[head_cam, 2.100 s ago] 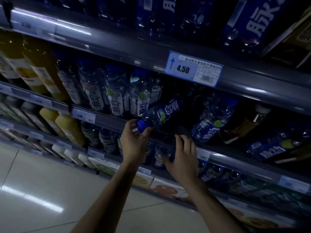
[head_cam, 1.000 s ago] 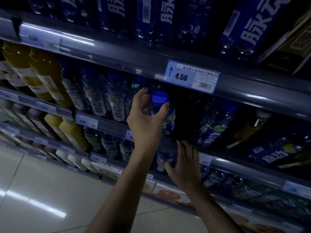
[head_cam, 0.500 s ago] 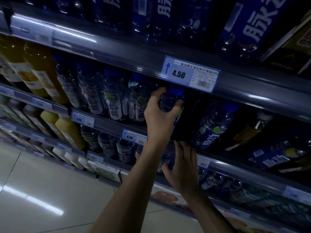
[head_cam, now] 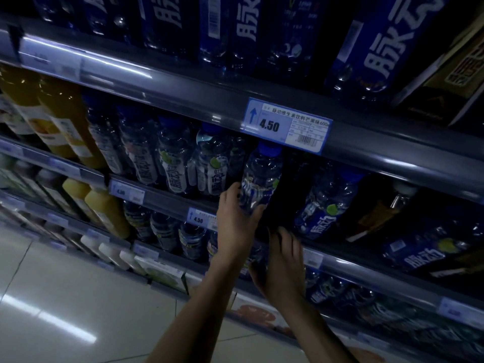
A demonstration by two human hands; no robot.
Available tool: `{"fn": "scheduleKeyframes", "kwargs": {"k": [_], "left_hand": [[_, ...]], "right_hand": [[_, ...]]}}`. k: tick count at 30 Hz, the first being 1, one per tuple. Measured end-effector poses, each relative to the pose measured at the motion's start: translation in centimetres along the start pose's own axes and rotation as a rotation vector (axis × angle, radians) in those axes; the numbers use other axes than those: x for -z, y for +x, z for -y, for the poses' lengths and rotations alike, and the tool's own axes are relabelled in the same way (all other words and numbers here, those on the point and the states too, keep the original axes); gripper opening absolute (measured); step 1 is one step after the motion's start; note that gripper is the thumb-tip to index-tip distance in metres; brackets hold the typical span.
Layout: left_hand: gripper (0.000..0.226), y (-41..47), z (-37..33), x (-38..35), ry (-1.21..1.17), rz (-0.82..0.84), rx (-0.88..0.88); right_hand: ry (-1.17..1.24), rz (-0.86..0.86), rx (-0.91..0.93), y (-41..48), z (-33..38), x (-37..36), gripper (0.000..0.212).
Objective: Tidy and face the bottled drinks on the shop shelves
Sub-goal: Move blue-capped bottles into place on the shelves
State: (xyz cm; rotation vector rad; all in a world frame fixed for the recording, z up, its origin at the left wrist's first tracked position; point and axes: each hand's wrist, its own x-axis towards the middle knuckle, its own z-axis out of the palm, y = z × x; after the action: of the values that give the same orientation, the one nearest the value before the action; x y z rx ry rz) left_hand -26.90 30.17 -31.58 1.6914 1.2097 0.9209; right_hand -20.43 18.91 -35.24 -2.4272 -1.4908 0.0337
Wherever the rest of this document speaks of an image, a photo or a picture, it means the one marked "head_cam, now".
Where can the person's left hand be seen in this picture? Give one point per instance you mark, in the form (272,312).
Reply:
(232,230)

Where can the person's right hand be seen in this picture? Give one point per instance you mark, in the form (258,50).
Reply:
(283,275)

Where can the person's right middle finger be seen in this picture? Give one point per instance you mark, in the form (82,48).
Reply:
(286,241)

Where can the person's left thumb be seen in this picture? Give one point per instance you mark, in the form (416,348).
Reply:
(256,216)

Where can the person's right thumb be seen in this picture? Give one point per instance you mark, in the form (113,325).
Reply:
(256,275)

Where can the clear blue-capped drink bottle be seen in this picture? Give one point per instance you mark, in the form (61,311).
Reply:
(261,171)

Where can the person's left forearm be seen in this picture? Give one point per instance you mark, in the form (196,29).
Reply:
(193,313)

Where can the person's right forearm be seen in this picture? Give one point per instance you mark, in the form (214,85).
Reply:
(321,336)

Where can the small blue price tag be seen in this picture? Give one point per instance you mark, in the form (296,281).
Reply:
(145,251)
(313,258)
(459,313)
(126,192)
(200,219)

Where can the orange print drink carton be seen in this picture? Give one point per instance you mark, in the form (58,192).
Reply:
(257,315)

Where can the row of dark blue bottles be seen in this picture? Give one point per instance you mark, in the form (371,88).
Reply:
(340,291)

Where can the row of dark drink bottles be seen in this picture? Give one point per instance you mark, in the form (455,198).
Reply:
(164,230)

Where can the large blue white price tag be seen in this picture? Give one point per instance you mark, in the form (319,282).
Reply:
(287,126)

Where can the brown bottle with white cap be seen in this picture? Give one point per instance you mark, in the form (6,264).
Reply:
(378,215)

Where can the green and white drink carton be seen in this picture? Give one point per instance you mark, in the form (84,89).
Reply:
(160,272)

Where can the row of blue drink bottles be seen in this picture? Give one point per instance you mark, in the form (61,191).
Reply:
(174,162)

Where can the white milk bottle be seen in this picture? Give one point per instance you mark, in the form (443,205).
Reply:
(92,247)
(113,255)
(132,262)

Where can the small yellow juice bottle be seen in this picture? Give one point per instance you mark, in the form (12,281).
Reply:
(107,211)
(77,192)

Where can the row of large blue bottles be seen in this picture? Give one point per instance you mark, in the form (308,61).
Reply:
(382,45)

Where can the large yellow juice bottle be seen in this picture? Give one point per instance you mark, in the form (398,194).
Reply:
(68,117)
(26,102)

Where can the row of pale label bottles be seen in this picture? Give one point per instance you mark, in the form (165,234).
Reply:
(34,185)

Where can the yellow and black carton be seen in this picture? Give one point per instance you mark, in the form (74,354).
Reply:
(453,79)

